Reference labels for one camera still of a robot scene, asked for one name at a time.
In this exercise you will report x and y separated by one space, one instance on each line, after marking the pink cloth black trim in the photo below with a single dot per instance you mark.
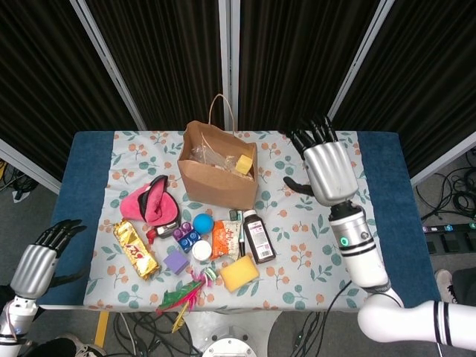
134 204

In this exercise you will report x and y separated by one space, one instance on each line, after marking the purple foam cube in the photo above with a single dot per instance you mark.
176 261

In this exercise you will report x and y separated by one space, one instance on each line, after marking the clear plastic bag of bread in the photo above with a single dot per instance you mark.
223 163

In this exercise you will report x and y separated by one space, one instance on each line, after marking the brown paper bag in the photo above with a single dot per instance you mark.
219 189

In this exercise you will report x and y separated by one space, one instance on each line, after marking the colourful feather shuttlecock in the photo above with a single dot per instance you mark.
182 294

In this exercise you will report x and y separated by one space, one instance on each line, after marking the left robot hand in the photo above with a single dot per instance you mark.
33 271

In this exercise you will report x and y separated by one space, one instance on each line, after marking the blue ball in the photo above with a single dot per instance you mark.
203 225

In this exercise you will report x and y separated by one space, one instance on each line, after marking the black bottle red cap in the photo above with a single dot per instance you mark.
165 230

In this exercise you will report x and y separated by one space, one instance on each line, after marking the small yellow cube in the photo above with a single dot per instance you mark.
244 163

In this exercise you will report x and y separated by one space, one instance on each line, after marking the floral print tablecloth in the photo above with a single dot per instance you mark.
122 163

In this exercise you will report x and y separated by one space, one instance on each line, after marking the clear tub of clips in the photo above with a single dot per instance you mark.
201 250

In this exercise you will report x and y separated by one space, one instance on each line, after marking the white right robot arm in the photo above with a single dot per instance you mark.
357 253

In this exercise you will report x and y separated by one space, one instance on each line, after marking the brown liquid bottle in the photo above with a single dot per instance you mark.
259 238

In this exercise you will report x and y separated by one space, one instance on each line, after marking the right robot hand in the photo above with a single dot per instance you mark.
331 171

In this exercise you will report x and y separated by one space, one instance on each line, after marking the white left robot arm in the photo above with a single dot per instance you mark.
16 323

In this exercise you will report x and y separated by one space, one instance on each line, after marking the orange snack packet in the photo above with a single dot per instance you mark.
225 240

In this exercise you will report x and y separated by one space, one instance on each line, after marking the green white marker pen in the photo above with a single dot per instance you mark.
242 241

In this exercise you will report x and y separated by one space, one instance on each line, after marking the gold foil biscuit pack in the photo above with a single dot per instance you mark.
135 249

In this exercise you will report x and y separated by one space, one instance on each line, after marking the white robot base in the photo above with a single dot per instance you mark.
230 327

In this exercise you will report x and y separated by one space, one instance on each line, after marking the yellow floor tape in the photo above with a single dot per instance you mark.
100 331

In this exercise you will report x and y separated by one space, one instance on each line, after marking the purple blue toy block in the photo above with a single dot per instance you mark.
187 238

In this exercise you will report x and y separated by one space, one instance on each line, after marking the black partition panel white frame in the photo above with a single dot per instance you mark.
297 56
160 56
427 74
37 74

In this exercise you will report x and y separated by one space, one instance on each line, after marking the white sneaker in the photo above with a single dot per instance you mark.
445 290
87 349

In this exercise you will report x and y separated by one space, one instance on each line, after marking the blue table cover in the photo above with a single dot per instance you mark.
74 193

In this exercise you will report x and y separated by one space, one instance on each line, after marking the yellow sponge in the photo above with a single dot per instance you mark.
238 273

